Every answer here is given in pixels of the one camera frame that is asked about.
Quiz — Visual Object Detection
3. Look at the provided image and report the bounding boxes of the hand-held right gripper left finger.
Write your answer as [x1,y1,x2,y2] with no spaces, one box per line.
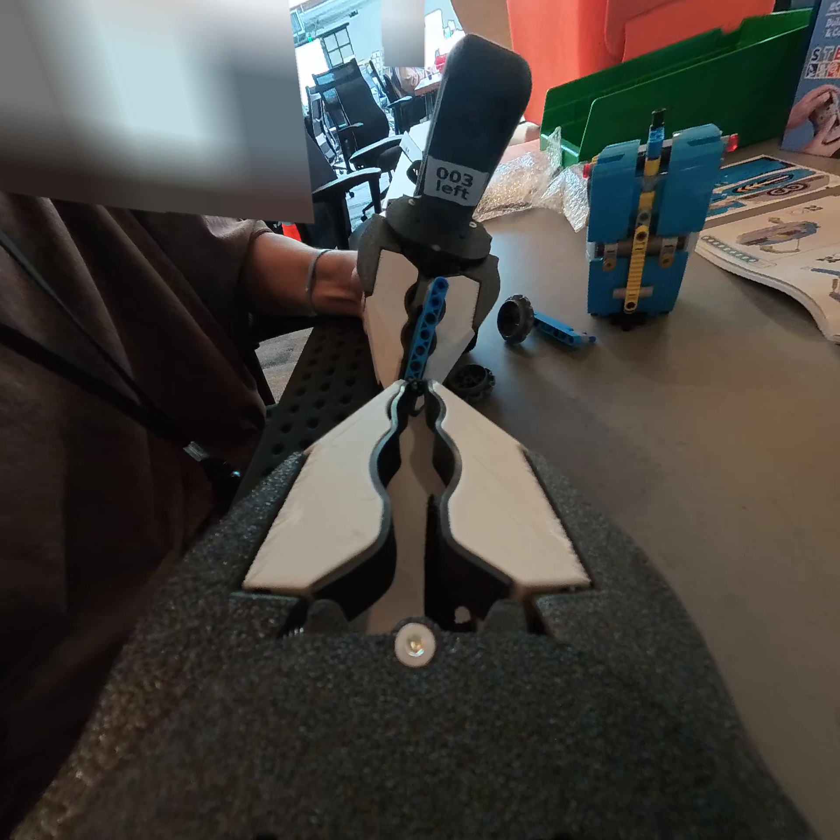
[243,381,411,597]

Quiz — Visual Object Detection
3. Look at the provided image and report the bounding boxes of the instruction booklet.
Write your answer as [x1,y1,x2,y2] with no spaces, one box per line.
[694,196,840,343]

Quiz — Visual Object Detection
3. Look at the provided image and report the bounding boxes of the grey wrist band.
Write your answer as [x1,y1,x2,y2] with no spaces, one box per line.
[306,248,333,317]

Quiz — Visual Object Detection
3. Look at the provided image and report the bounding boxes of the green plastic bin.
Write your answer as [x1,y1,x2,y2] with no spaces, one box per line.
[538,8,815,170]

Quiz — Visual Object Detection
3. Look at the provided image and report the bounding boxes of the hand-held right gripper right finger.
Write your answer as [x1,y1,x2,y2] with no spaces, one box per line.
[427,381,592,597]

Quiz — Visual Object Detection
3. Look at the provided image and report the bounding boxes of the person's left forearm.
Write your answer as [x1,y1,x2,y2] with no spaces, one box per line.
[246,228,326,317]

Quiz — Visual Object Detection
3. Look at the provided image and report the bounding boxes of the short blue beam with pins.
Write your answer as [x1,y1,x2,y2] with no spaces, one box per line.
[532,312,597,347]

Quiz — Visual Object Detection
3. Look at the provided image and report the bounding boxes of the black gear wheel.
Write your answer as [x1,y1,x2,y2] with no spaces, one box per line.
[448,363,497,403]
[497,293,536,345]

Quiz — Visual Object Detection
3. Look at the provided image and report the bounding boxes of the grey desk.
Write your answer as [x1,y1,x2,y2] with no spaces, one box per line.
[387,125,840,840]

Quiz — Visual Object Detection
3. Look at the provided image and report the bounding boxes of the person's brown clothing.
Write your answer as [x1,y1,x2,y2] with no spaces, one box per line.
[0,190,316,840]

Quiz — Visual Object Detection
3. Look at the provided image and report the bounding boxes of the crinkled clear plastic bag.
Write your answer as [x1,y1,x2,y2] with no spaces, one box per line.
[474,126,592,232]

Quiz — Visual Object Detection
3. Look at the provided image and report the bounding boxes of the printed blue toy box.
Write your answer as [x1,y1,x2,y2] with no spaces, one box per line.
[781,0,840,158]

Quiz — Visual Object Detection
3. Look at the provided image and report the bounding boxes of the long blue perforated beam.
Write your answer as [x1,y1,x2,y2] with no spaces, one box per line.
[403,277,450,383]

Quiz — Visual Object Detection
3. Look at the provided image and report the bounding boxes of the black perforated chair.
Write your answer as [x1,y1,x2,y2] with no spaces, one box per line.
[233,320,389,503]

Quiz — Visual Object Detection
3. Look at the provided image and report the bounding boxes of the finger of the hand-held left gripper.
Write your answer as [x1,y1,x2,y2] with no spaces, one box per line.
[427,272,480,380]
[362,249,421,389]

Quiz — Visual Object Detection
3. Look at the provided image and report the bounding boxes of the blue brick-built toy model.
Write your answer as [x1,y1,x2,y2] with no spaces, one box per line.
[583,108,739,329]

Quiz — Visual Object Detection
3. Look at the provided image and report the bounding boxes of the person's left hand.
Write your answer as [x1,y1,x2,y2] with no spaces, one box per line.
[320,251,366,321]

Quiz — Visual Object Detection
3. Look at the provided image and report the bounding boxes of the printed sticker sheet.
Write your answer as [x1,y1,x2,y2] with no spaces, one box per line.
[705,154,837,221]

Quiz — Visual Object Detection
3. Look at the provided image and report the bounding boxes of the black office chair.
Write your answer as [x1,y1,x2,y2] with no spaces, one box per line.
[311,58,403,173]
[305,128,383,250]

